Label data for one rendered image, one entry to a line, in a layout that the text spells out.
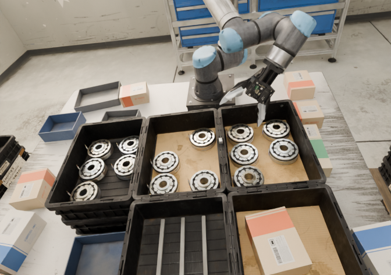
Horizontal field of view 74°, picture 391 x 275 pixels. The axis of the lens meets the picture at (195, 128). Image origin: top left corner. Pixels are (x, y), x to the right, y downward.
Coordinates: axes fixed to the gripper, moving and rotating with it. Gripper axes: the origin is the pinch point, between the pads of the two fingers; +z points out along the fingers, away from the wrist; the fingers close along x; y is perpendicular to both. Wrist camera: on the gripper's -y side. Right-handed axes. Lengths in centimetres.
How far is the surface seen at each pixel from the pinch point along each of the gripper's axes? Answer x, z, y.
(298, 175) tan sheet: 28.9, 7.1, 2.7
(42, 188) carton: -53, 72, -5
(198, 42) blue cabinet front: -35, 3, -205
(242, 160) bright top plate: 11.1, 14.0, -1.2
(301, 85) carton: 31, -18, -53
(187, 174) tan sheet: -3.8, 29.5, 0.2
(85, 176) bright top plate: -37, 51, 2
